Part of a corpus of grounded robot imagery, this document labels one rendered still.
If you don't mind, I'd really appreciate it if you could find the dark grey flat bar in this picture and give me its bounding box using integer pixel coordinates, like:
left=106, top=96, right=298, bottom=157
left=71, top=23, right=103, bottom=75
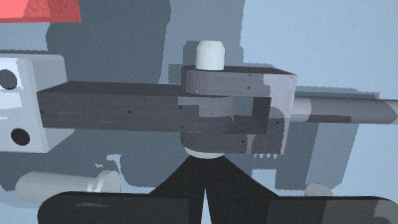
left=36, top=81, right=236, bottom=133

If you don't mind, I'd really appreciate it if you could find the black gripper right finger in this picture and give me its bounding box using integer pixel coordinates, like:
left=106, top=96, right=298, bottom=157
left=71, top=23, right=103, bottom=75
left=205, top=155, right=398, bottom=224

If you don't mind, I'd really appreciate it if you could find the grey metal plate with four holes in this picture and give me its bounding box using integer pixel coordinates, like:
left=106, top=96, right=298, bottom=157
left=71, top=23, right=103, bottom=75
left=0, top=54, right=74, bottom=153

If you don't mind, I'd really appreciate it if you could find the grey headed pin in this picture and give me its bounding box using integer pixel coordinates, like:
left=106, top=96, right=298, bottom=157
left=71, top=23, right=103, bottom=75
left=305, top=184, right=333, bottom=196
left=15, top=170, right=121, bottom=204
left=185, top=41, right=225, bottom=159

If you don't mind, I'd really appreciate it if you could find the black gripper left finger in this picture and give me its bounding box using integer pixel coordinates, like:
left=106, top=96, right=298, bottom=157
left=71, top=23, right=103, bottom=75
left=37, top=155, right=207, bottom=224

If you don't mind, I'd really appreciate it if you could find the red block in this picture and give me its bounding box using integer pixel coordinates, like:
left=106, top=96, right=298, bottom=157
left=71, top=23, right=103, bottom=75
left=0, top=0, right=81, bottom=23

